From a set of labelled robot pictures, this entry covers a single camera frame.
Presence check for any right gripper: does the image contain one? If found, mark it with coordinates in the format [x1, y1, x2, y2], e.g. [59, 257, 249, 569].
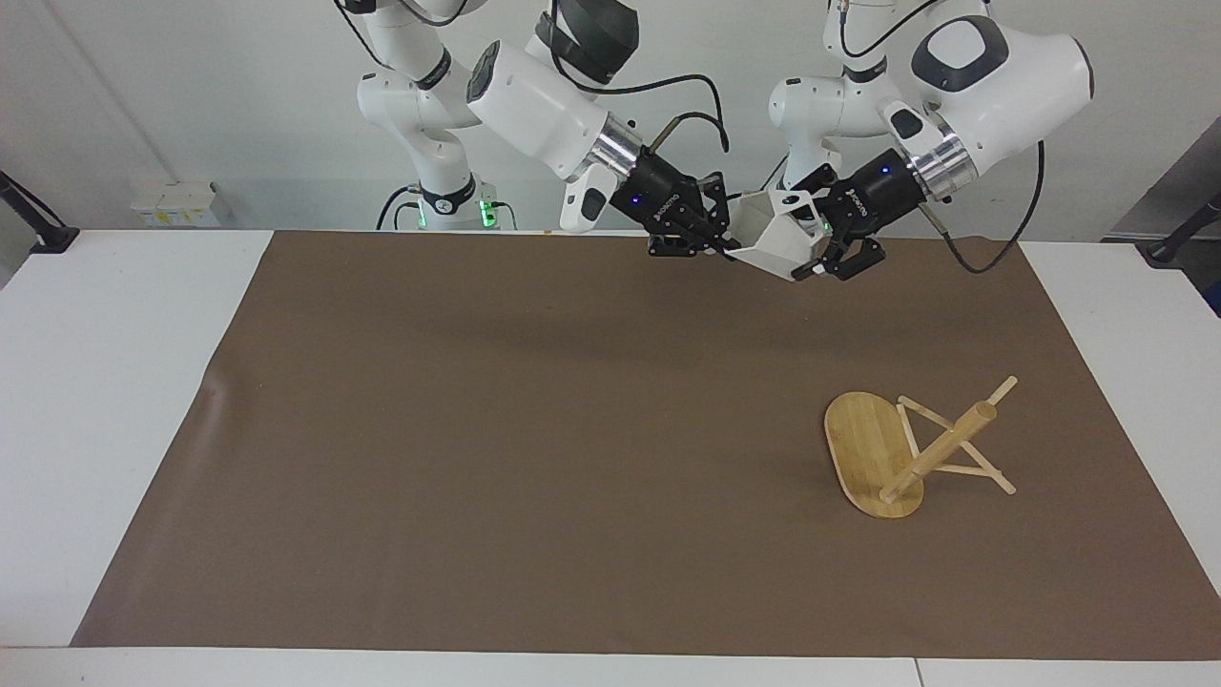
[622, 145, 738, 261]

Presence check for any wooden cup rack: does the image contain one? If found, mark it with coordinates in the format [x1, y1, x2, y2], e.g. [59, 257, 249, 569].
[823, 375, 1020, 521]

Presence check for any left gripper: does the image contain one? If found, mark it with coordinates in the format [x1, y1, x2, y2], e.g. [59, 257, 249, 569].
[788, 152, 933, 283]

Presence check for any black stand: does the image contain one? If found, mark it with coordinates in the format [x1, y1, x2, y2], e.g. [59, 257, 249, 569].
[0, 170, 82, 256]
[1143, 191, 1221, 267]

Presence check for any black cable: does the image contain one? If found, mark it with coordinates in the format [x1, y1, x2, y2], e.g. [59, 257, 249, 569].
[920, 140, 1048, 277]
[548, 17, 732, 155]
[376, 184, 423, 232]

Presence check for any white wall socket box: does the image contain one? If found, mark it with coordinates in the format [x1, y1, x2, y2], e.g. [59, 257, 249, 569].
[130, 178, 221, 229]

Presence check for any white cup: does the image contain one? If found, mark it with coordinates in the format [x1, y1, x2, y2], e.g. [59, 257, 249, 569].
[724, 188, 827, 283]

